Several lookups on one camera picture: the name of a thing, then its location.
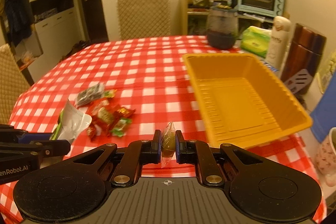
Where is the red white checkered tablecloth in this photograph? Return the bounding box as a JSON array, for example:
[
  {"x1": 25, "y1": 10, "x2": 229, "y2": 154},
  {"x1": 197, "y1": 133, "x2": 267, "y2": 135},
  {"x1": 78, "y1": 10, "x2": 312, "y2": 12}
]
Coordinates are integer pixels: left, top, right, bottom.
[{"x1": 1, "y1": 36, "x2": 322, "y2": 223}]

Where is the green tissue pack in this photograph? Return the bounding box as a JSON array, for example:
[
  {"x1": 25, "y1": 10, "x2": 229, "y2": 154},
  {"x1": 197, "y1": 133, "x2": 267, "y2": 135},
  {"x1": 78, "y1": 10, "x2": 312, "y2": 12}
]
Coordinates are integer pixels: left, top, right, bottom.
[{"x1": 240, "y1": 26, "x2": 271, "y2": 58}]

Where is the brown thermos flask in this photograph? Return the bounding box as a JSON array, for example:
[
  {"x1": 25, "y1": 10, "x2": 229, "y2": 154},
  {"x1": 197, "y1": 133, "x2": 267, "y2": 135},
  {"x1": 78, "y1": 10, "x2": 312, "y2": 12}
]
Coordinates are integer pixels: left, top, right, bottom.
[{"x1": 281, "y1": 23, "x2": 326, "y2": 96}]

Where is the white cabinet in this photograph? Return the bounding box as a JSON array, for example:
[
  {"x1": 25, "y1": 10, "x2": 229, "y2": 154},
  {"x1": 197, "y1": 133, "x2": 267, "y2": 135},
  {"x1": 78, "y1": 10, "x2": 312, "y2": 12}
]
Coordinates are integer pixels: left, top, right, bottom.
[{"x1": 1, "y1": 0, "x2": 81, "y2": 82}]

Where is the white silver foil pouch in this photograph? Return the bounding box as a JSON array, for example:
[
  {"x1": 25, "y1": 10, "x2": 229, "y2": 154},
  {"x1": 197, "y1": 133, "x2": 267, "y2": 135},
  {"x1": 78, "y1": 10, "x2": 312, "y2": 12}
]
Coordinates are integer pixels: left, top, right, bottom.
[{"x1": 50, "y1": 100, "x2": 92, "y2": 144}]

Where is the patterned white mug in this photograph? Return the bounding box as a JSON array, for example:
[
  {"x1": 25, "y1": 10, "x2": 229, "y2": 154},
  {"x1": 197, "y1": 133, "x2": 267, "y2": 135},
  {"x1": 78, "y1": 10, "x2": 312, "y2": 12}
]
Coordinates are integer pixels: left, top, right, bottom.
[{"x1": 315, "y1": 127, "x2": 336, "y2": 187}]

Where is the wooden side shelf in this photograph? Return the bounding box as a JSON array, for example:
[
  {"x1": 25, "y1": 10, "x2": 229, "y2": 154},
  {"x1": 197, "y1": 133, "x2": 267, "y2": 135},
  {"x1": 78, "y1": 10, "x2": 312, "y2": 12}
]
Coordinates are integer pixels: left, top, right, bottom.
[{"x1": 179, "y1": 0, "x2": 273, "y2": 35}]

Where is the red candy pile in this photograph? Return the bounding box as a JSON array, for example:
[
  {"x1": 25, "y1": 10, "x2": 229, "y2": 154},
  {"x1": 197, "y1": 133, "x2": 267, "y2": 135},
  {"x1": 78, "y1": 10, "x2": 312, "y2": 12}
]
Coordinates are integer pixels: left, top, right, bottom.
[{"x1": 113, "y1": 105, "x2": 135, "y2": 118}]

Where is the green candy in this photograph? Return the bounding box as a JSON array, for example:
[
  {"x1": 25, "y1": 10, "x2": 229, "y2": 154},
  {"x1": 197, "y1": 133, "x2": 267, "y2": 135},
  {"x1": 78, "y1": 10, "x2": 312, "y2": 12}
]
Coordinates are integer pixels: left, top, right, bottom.
[{"x1": 110, "y1": 118, "x2": 132, "y2": 138}]

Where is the white miffy bottle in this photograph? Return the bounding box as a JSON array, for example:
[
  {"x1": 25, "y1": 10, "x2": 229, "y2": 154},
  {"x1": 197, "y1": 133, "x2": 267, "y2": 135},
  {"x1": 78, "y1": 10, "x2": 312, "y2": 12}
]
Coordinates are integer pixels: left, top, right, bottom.
[{"x1": 265, "y1": 16, "x2": 291, "y2": 70}]

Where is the yellow plastic basket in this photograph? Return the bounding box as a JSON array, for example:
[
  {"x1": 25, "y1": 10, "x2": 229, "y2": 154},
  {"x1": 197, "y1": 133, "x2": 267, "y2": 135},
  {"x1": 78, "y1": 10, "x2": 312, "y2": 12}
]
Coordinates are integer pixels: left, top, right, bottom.
[{"x1": 183, "y1": 53, "x2": 313, "y2": 148}]

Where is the quilted beige chair back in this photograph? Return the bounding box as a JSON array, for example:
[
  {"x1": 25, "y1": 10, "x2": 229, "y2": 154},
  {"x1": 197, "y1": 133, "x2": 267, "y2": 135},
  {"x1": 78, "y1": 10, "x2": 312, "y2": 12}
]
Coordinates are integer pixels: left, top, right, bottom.
[{"x1": 117, "y1": 0, "x2": 171, "y2": 40}]

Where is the dark red shiny candy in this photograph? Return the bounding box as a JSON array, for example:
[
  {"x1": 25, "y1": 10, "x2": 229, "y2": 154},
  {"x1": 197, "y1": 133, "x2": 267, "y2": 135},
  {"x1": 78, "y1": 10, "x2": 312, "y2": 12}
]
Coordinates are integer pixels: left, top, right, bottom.
[{"x1": 87, "y1": 124, "x2": 97, "y2": 141}]

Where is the blue thermos jug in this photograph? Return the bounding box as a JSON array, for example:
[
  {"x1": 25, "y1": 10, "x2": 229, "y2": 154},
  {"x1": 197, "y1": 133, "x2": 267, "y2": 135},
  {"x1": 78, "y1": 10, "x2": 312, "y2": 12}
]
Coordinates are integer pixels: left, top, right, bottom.
[{"x1": 310, "y1": 85, "x2": 336, "y2": 143}]

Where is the quilted beige side chair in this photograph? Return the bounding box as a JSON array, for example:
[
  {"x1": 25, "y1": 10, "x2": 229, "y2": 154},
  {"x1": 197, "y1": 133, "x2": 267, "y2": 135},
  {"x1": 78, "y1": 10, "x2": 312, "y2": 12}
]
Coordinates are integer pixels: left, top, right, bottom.
[{"x1": 0, "y1": 44, "x2": 30, "y2": 124}]

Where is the grey black snack packet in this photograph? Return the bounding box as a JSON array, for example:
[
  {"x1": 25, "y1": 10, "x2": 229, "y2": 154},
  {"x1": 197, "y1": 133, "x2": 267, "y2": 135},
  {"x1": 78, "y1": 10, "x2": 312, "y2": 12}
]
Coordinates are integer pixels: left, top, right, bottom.
[{"x1": 75, "y1": 83, "x2": 105, "y2": 107}]

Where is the red snack packet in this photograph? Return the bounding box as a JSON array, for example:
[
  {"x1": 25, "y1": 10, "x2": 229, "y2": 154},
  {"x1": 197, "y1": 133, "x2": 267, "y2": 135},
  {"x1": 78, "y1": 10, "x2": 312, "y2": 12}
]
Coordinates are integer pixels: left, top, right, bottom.
[{"x1": 86, "y1": 98, "x2": 118, "y2": 133}]

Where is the grey phone stand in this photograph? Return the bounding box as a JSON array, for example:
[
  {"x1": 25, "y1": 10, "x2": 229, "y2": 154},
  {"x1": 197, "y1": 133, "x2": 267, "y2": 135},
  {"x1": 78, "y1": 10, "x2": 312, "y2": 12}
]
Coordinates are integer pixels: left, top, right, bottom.
[{"x1": 285, "y1": 69, "x2": 313, "y2": 94}]

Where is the dark glass jar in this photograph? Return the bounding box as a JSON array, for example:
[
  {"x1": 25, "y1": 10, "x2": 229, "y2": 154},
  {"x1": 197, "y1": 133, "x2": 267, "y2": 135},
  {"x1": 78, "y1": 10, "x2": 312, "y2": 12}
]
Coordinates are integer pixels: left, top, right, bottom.
[{"x1": 206, "y1": 5, "x2": 239, "y2": 50}]

